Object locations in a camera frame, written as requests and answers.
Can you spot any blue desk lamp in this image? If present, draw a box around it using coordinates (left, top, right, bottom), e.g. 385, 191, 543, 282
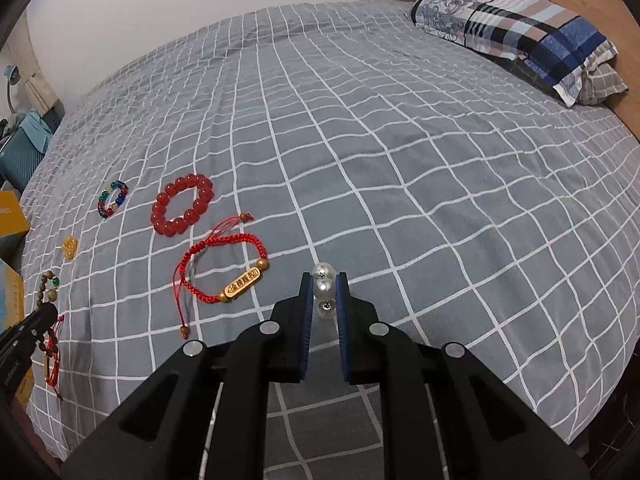
4, 65, 21, 115

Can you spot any red cord bracelet gold plate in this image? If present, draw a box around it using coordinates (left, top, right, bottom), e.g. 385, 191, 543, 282
170, 212, 270, 340

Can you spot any red bead bracelet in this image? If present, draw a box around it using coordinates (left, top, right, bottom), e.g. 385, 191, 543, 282
150, 172, 215, 238

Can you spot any grey checked bed sheet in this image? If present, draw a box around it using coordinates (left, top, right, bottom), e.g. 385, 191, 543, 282
21, 1, 639, 458

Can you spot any multicolour glass bead bracelet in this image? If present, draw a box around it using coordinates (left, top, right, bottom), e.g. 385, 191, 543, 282
96, 178, 130, 220

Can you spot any open cardboard shoe box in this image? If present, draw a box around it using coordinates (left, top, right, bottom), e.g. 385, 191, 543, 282
0, 188, 36, 411

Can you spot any teal suitcase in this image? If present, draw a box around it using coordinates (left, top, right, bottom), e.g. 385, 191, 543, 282
1, 110, 54, 193

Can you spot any blue plaid pillow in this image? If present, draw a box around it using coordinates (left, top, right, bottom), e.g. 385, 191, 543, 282
411, 0, 628, 107

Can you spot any brown wooden bead bracelet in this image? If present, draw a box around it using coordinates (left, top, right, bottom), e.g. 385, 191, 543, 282
37, 268, 62, 311

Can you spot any red cord bracelet gold tube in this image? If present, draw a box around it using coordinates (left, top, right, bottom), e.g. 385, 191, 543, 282
41, 314, 65, 401

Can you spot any beige left curtain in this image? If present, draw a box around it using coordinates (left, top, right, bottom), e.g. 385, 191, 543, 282
6, 16, 58, 116

